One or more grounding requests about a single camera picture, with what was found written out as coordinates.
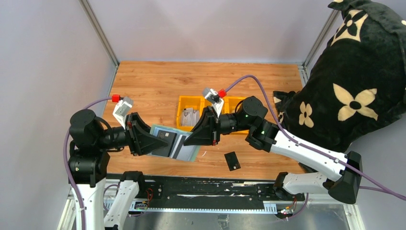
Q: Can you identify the black credit card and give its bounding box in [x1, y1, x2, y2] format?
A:
[224, 151, 241, 171]

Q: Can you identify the purple camera cable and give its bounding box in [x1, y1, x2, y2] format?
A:
[218, 75, 406, 201]
[63, 94, 121, 230]

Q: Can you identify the black card in holder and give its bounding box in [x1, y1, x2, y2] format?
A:
[152, 129, 178, 158]

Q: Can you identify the yellow plastic bin left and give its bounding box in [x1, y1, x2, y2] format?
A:
[176, 95, 204, 131]

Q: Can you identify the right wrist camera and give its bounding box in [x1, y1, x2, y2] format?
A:
[202, 88, 225, 117]

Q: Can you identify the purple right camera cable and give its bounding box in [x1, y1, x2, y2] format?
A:
[218, 75, 406, 201]

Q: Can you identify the white VIP card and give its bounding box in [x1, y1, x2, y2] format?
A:
[180, 107, 200, 127]

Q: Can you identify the yellow plastic bin right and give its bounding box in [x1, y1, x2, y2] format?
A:
[222, 96, 246, 114]

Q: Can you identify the yellow plastic bin middle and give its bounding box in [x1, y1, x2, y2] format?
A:
[200, 97, 229, 115]

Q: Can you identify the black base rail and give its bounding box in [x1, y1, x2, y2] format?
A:
[134, 175, 305, 211]

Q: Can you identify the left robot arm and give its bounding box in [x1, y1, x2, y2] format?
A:
[67, 109, 168, 230]

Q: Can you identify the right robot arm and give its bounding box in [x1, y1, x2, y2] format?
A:
[183, 96, 362, 204]

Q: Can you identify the black flower pattern blanket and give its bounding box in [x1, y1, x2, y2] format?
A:
[273, 0, 406, 152]

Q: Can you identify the yellow plastic bin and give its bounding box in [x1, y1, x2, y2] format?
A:
[222, 96, 246, 114]
[176, 95, 204, 131]
[200, 97, 229, 115]

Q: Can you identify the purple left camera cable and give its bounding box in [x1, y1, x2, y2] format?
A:
[63, 94, 121, 230]

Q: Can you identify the silver magnetic stripe card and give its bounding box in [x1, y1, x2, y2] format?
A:
[170, 135, 195, 161]

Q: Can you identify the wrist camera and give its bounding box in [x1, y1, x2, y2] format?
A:
[113, 96, 134, 128]
[202, 88, 225, 117]

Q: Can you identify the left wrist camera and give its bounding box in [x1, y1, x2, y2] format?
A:
[113, 96, 134, 128]

